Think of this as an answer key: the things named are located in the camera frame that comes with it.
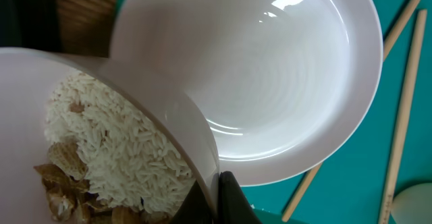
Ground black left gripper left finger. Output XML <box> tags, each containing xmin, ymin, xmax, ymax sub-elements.
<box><xmin>169</xmin><ymin>181</ymin><xmax>213</xmax><ymax>224</ymax></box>

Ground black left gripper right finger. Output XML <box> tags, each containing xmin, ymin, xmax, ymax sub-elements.
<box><xmin>218</xmin><ymin>171</ymin><xmax>261</xmax><ymax>224</ymax></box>

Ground rice and food scraps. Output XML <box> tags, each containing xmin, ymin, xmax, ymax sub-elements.
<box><xmin>44</xmin><ymin>70</ymin><xmax>195</xmax><ymax>223</ymax></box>

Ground right wooden chopstick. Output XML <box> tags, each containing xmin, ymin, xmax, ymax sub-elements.
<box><xmin>378</xmin><ymin>9</ymin><xmax>427</xmax><ymax>224</ymax></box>

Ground wooden chopstick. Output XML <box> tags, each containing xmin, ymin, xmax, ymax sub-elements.
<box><xmin>281</xmin><ymin>0</ymin><xmax>432</xmax><ymax>223</ymax></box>
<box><xmin>378</xmin><ymin>9</ymin><xmax>427</xmax><ymax>224</ymax></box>

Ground small white upturned cup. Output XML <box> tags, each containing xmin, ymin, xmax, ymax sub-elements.
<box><xmin>391</xmin><ymin>183</ymin><xmax>431</xmax><ymax>224</ymax></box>

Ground left wooden chopstick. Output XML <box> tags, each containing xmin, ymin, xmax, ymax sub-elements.
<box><xmin>281</xmin><ymin>0</ymin><xmax>432</xmax><ymax>223</ymax></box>

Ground black rectangular tray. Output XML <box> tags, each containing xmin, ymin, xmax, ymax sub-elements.
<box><xmin>1</xmin><ymin>0</ymin><xmax>63</xmax><ymax>52</ymax></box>

